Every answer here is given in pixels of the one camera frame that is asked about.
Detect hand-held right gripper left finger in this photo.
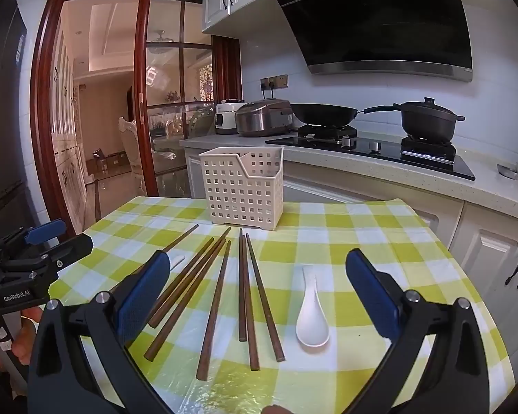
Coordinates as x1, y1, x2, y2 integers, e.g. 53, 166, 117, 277
28, 250, 173, 414

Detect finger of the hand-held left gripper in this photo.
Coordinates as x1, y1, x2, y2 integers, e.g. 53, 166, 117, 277
0, 219, 67, 265
2, 234, 95, 287

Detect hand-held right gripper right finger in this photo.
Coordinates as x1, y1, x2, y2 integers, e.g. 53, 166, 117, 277
345, 249, 490, 414

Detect white perforated plastic basket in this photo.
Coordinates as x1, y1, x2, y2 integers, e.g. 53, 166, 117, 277
198, 147, 284, 230

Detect person's left hand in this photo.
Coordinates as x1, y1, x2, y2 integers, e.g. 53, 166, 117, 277
0, 305, 44, 369

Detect green checked tablecloth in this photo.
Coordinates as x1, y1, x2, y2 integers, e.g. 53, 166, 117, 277
47, 195, 516, 414

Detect white hallway cabinets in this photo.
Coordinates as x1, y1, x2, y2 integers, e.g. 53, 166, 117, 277
49, 30, 87, 229

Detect cardboard boxes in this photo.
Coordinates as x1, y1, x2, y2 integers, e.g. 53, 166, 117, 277
86, 149, 128, 173

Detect white ornate dining chair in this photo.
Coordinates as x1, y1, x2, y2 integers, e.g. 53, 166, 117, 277
118, 116, 150, 197

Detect dark refrigerator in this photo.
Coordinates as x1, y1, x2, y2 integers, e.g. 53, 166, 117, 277
0, 0, 39, 251

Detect black glass gas cooktop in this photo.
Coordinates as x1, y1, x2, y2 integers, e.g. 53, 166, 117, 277
265, 124, 476, 182

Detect speckled kitchen countertop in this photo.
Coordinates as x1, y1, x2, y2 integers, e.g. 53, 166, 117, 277
179, 131, 518, 225

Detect wooden glass sliding door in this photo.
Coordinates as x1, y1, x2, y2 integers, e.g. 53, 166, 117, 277
134, 0, 242, 199

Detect black pot with lid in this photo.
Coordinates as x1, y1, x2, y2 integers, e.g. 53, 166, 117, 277
393, 97, 466, 142

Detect black frying pan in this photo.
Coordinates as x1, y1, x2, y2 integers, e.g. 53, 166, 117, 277
290, 102, 402, 127

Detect white electric cooker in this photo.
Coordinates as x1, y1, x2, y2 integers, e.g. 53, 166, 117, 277
214, 99, 248, 135

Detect silver rice cooker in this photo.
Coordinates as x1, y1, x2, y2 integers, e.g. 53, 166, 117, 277
235, 99, 294, 138

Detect black range hood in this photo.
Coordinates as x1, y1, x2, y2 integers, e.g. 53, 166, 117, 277
265, 0, 474, 82

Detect black cabinet handle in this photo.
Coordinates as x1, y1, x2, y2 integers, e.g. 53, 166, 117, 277
505, 246, 518, 285

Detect red wooden door frame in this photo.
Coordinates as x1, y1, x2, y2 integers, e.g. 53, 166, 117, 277
29, 0, 205, 236

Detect gold wall socket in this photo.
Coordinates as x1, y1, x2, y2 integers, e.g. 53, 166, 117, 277
260, 75, 289, 90

